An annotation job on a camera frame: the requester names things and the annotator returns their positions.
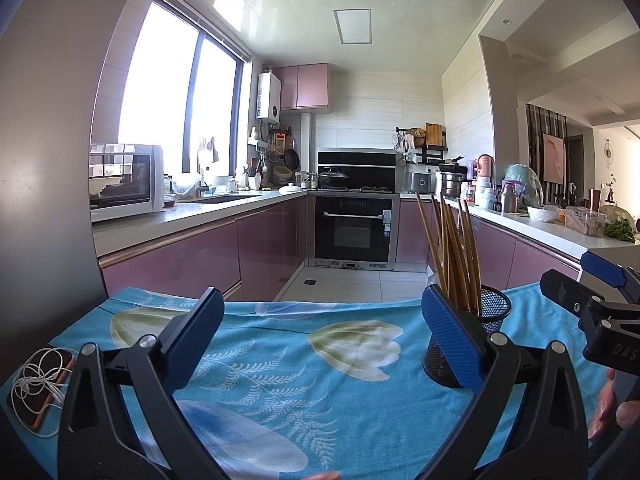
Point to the pink thermos jug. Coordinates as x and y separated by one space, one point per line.
484 165

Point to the grey refrigerator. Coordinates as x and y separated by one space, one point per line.
45 185

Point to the person's left hand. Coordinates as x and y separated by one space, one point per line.
324 476

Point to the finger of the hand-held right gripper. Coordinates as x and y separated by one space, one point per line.
602 267
562 287

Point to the wooden cutting board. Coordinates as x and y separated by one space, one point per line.
434 135

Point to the person's right hand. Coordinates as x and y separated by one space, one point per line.
605 410

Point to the bunch of wooden chopsticks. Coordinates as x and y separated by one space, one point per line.
456 272

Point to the black mesh utensil holder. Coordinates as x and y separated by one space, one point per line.
497 305

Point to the white bottle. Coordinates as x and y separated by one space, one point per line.
485 192

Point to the white bowl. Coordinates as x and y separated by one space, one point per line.
544 214

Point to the black wok with lid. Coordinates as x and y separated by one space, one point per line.
333 178

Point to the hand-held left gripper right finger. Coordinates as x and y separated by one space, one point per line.
450 340

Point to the white pot lid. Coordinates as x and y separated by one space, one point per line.
290 190

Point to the black storage rack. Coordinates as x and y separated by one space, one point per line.
430 154

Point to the ceiling light panel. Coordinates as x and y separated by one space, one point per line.
353 26

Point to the black built-in oven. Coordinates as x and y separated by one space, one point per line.
352 235

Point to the clear plastic food box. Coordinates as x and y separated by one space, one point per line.
586 222

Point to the pink wall cabinet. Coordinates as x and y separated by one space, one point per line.
310 87

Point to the green leafy vegetables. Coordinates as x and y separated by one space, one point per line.
620 230

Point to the white water heater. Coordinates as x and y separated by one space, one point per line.
268 97

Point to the wall clock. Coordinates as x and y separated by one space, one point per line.
609 152

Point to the framed wall picture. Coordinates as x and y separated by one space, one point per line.
554 157

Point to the kitchen window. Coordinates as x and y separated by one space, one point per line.
155 95

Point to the white earphones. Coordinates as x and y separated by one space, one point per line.
20 382

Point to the blue floral tablecloth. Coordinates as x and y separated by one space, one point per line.
325 400

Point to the white microwave oven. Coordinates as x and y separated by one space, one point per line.
125 185

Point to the white exhaust duct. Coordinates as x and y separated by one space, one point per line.
306 145

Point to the black range hood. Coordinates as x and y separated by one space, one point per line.
357 159

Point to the steel steamer pot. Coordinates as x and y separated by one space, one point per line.
452 185

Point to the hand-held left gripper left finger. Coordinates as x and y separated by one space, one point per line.
197 340

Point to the hanging frying pan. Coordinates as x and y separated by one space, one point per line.
292 159

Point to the steel flask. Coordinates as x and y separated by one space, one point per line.
508 199

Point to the pink base cabinets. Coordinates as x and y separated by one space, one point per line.
520 260
200 255

